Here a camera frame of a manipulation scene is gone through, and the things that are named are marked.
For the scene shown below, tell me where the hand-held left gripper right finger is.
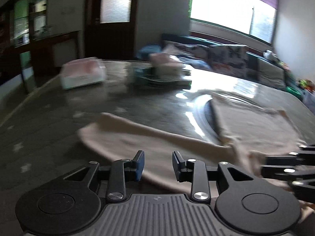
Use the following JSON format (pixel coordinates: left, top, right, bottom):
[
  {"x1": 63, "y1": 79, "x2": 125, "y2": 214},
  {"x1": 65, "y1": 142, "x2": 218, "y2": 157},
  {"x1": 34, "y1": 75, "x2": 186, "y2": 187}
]
[{"x1": 172, "y1": 151, "x2": 255, "y2": 202}]

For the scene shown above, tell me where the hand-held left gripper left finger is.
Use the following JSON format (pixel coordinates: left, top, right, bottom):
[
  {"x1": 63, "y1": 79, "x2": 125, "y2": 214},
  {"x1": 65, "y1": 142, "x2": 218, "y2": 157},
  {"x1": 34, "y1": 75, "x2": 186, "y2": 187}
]
[{"x1": 63, "y1": 150, "x2": 145, "y2": 202}]

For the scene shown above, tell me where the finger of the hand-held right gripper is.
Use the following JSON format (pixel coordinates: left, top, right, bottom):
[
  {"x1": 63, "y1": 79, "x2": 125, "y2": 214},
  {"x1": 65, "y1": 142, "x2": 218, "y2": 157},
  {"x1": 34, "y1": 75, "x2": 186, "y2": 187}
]
[
  {"x1": 261, "y1": 165, "x2": 315, "y2": 202},
  {"x1": 267, "y1": 143, "x2": 315, "y2": 165}
]

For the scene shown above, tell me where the cream sweater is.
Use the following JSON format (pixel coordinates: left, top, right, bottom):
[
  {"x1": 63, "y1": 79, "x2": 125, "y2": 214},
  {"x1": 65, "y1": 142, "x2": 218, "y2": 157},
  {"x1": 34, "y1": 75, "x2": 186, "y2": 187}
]
[{"x1": 77, "y1": 90, "x2": 315, "y2": 214}]

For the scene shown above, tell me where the round black table heater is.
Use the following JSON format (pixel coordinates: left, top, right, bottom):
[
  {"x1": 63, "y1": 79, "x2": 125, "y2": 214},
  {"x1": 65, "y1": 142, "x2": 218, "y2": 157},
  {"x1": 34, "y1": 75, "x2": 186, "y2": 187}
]
[{"x1": 194, "y1": 95, "x2": 222, "y2": 140}]

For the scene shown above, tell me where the clear plastic storage box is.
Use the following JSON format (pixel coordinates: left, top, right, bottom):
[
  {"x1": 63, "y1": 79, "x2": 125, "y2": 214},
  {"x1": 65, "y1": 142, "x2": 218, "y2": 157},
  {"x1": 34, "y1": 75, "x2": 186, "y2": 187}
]
[{"x1": 301, "y1": 91, "x2": 315, "y2": 110}]

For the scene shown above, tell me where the green bowl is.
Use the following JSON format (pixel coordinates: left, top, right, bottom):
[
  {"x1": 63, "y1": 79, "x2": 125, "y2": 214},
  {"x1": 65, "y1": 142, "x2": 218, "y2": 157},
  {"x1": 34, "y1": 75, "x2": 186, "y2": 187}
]
[{"x1": 287, "y1": 86, "x2": 301, "y2": 97}]

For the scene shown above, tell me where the pile of small plush toys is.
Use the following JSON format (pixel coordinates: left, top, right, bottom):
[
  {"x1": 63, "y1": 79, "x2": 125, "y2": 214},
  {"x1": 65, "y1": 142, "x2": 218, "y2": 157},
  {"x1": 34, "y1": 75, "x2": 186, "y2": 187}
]
[{"x1": 298, "y1": 79, "x2": 315, "y2": 91}]

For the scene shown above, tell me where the grey pillow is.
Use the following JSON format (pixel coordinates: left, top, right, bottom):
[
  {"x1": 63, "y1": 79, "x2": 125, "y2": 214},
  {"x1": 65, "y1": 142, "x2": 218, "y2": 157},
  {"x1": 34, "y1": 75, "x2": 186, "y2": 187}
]
[{"x1": 258, "y1": 60, "x2": 286, "y2": 90}]

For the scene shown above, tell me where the small clear plastic box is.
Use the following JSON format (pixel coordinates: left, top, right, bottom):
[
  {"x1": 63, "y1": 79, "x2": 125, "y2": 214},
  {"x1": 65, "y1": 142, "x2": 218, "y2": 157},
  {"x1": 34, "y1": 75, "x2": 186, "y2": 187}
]
[{"x1": 134, "y1": 66, "x2": 154, "y2": 81}]

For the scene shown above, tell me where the panda plush toy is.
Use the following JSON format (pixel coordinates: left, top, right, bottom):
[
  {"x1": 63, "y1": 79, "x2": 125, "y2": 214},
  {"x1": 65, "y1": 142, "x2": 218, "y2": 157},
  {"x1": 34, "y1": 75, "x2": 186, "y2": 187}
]
[{"x1": 263, "y1": 50, "x2": 278, "y2": 62}]

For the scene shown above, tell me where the blue sofa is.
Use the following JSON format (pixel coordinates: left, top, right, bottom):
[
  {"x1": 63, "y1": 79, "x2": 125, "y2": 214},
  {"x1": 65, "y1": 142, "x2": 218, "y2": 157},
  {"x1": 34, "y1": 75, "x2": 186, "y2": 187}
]
[{"x1": 136, "y1": 33, "x2": 315, "y2": 104}]

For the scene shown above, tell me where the white and pink box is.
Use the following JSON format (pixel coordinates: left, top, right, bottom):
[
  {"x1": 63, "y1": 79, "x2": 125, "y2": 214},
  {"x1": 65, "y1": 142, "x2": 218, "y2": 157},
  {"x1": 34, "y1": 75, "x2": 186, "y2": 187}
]
[{"x1": 60, "y1": 57, "x2": 107, "y2": 90}]

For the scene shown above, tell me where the butterfly print pillow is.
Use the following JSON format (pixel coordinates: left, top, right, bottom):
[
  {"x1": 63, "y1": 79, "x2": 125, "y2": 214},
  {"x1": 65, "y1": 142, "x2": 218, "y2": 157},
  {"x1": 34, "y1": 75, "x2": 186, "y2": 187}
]
[
  {"x1": 165, "y1": 43, "x2": 209, "y2": 67},
  {"x1": 209, "y1": 45, "x2": 249, "y2": 79}
]

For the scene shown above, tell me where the dark wooden door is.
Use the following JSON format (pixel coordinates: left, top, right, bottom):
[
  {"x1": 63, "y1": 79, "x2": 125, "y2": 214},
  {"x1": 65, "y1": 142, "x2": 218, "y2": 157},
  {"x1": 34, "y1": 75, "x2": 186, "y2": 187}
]
[{"x1": 85, "y1": 0, "x2": 138, "y2": 61}]

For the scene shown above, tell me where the dark wooden cabinet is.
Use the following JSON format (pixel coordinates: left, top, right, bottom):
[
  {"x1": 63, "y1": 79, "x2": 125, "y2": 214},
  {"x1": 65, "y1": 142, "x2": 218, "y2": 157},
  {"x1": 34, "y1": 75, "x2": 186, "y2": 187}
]
[{"x1": 0, "y1": 0, "x2": 82, "y2": 84}]

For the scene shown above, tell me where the window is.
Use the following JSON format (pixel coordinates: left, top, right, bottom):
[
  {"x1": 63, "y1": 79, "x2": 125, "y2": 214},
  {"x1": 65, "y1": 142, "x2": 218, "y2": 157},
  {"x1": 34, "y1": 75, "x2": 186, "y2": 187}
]
[{"x1": 189, "y1": 0, "x2": 280, "y2": 47}]

